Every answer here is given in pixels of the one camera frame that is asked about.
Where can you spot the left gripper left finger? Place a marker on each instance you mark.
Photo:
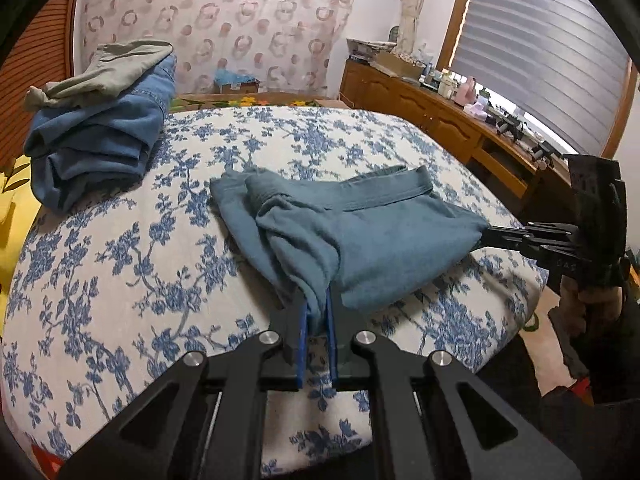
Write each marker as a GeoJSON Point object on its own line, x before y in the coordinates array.
{"type": "Point", "coordinates": [204, 417]}

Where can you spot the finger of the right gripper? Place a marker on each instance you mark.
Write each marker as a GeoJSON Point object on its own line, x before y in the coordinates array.
{"type": "Point", "coordinates": [505, 238]}

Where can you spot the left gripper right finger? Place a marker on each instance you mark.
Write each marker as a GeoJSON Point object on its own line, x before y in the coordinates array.
{"type": "Point", "coordinates": [431, 417]}

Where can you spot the teal blue shorts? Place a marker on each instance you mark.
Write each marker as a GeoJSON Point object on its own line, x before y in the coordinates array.
{"type": "Point", "coordinates": [374, 238]}

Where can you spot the person right hand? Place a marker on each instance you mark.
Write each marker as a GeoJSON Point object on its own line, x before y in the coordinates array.
{"type": "Point", "coordinates": [583, 308]}

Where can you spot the wooden sideboard cabinet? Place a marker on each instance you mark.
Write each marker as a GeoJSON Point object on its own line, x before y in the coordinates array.
{"type": "Point", "coordinates": [529, 192]}

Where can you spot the black spare gripper device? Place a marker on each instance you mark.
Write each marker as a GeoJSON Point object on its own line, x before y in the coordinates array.
{"type": "Point", "coordinates": [509, 124]}

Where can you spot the pink bottle on sideboard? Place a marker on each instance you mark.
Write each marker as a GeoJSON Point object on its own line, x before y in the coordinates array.
{"type": "Point", "coordinates": [466, 93]}

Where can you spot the blue floral white quilt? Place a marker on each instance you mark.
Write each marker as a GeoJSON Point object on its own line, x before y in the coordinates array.
{"type": "Point", "coordinates": [105, 299]}

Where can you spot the grey zebra window blind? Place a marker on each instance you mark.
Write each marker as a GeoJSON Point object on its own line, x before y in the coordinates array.
{"type": "Point", "coordinates": [556, 59]}

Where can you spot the flat cardboard box on sideboard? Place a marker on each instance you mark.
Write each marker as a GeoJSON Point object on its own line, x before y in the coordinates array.
{"type": "Point", "coordinates": [391, 65]}

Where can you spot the yellow plush toy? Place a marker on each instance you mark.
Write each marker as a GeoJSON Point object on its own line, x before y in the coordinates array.
{"type": "Point", "coordinates": [19, 208]}

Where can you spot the blue denim jeans pile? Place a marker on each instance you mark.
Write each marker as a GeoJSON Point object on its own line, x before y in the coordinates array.
{"type": "Point", "coordinates": [76, 150]}

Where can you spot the pink circle pattern curtain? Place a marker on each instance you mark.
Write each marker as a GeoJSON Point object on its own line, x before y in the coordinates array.
{"type": "Point", "coordinates": [286, 45]}

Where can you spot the colourful flower blanket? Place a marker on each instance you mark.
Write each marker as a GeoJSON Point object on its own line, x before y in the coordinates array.
{"type": "Point", "coordinates": [191, 102]}

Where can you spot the cardboard box with blue cloth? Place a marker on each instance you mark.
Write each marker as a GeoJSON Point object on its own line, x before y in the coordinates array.
{"type": "Point", "coordinates": [228, 82]}

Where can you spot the grey green folded garment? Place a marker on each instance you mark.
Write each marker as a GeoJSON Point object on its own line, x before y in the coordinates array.
{"type": "Point", "coordinates": [113, 69]}

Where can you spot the wooden louvered wardrobe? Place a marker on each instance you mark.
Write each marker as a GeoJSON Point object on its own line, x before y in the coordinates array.
{"type": "Point", "coordinates": [44, 52]}

